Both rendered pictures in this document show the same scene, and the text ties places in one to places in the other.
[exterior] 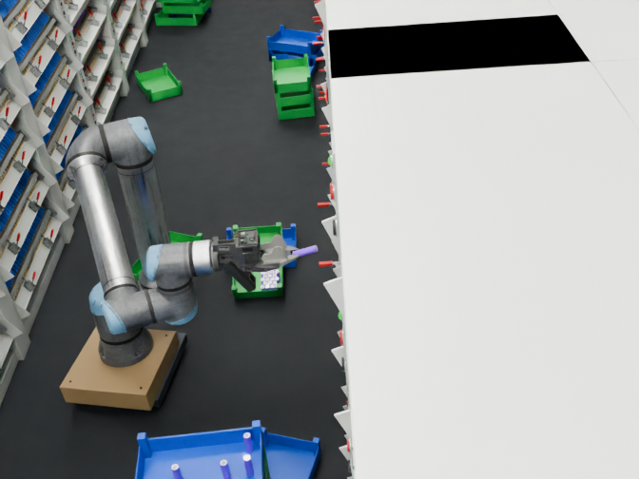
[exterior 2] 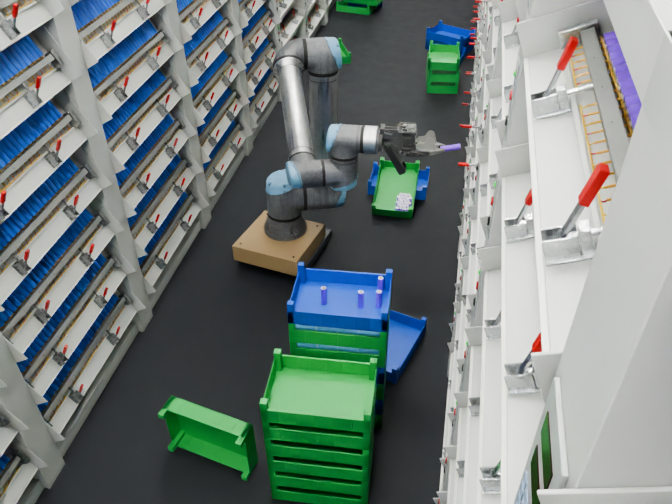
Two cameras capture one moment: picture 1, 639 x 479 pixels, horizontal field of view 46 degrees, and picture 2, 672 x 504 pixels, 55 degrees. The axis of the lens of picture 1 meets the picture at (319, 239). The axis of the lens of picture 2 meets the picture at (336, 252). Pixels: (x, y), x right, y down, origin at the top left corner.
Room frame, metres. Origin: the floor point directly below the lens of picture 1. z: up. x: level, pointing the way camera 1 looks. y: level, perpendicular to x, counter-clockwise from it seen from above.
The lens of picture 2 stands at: (-0.37, 0.09, 1.87)
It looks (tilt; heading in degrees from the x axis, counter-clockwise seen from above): 39 degrees down; 10
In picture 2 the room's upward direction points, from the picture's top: 1 degrees counter-clockwise
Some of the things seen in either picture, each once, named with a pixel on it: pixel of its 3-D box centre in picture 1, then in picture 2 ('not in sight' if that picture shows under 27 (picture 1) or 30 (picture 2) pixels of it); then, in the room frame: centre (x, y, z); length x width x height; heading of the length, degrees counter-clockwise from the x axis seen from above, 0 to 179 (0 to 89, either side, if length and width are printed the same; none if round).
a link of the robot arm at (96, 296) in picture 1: (117, 307); (285, 193); (1.87, 0.70, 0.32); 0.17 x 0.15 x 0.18; 108
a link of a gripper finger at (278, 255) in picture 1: (280, 254); (430, 145); (1.43, 0.10, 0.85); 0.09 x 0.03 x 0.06; 86
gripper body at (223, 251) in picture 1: (238, 252); (397, 139); (1.45, 0.21, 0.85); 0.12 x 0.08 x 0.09; 91
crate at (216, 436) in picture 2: not in sight; (209, 438); (0.76, 0.72, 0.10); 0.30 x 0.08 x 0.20; 77
